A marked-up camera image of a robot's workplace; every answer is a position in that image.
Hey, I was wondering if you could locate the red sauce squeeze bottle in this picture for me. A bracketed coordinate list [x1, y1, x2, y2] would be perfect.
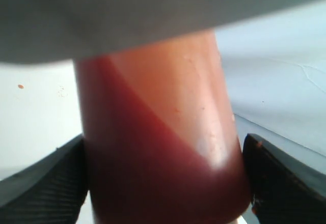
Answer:
[74, 30, 250, 223]

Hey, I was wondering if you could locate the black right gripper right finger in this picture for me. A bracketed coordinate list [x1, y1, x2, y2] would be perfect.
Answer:
[242, 133, 325, 223]

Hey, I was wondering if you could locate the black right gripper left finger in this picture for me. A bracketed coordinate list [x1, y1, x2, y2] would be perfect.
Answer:
[1, 135, 88, 223]

